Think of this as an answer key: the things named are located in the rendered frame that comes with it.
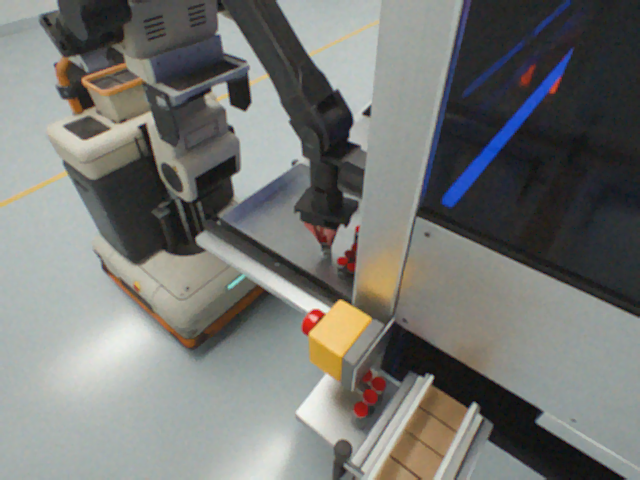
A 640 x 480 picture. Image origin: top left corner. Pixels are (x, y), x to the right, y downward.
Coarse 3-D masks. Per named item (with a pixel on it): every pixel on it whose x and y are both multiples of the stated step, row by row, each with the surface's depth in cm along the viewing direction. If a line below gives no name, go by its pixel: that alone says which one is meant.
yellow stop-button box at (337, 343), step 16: (336, 304) 54; (320, 320) 52; (336, 320) 52; (352, 320) 52; (368, 320) 52; (320, 336) 50; (336, 336) 50; (352, 336) 50; (368, 336) 50; (320, 352) 51; (336, 352) 49; (352, 352) 49; (320, 368) 54; (336, 368) 51; (352, 368) 48
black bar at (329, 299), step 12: (216, 228) 83; (228, 240) 81; (240, 240) 80; (252, 252) 78; (264, 252) 78; (264, 264) 77; (276, 264) 76; (288, 276) 74; (300, 276) 74; (300, 288) 74; (312, 288) 72; (324, 300) 71; (336, 300) 70
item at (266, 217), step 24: (264, 192) 91; (288, 192) 94; (240, 216) 88; (264, 216) 88; (288, 216) 88; (360, 216) 88; (264, 240) 83; (288, 240) 83; (312, 240) 83; (336, 240) 83; (288, 264) 76; (312, 264) 78; (336, 264) 78; (336, 288) 70
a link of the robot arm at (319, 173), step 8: (312, 168) 64; (320, 168) 62; (328, 168) 62; (336, 168) 63; (312, 176) 65; (320, 176) 64; (328, 176) 63; (336, 176) 64; (320, 184) 65; (328, 184) 64; (336, 184) 65
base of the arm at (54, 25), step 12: (48, 12) 82; (48, 24) 83; (60, 24) 81; (48, 36) 83; (60, 36) 83; (72, 36) 82; (60, 48) 83; (72, 48) 84; (84, 48) 86; (96, 48) 88
